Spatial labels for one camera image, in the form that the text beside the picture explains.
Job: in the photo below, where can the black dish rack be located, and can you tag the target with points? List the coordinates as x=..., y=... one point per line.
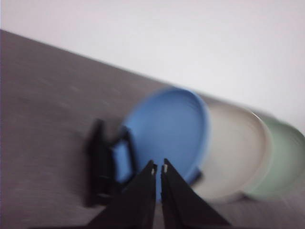
x=100, y=179

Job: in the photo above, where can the green plate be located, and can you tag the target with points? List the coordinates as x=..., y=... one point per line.
x=286, y=177

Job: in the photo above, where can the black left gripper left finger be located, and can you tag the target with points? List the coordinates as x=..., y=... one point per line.
x=134, y=208

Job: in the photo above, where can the white plate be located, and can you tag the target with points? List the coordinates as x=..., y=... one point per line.
x=239, y=152

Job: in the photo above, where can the blue plate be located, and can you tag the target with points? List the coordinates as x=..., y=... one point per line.
x=167, y=124

